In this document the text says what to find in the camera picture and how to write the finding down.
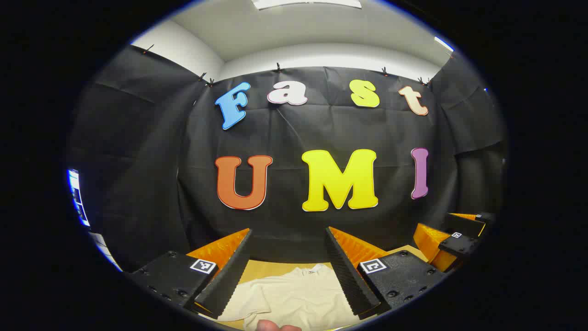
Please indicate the white side desk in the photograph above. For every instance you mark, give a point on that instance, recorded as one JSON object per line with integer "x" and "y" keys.
{"x": 103, "y": 250}

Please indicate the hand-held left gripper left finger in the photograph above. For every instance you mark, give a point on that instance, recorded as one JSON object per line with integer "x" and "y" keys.
{"x": 229, "y": 276}

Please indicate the cream long-sleeve shirt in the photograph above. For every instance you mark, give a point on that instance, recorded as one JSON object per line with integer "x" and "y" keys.
{"x": 294, "y": 299}

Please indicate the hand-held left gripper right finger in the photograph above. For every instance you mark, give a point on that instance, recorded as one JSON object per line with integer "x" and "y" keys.
{"x": 349, "y": 276}

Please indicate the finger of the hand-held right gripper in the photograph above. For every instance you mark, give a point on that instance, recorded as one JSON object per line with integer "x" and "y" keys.
{"x": 464, "y": 225}
{"x": 459, "y": 246}

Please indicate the computer monitor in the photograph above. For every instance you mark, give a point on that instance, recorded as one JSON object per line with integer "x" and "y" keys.
{"x": 76, "y": 197}

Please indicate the black backdrop cloth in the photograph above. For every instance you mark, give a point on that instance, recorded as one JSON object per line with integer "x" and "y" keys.
{"x": 294, "y": 133}

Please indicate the ceiling light panel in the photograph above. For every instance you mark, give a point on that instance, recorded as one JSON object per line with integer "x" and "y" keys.
{"x": 443, "y": 43}
{"x": 303, "y": 3}

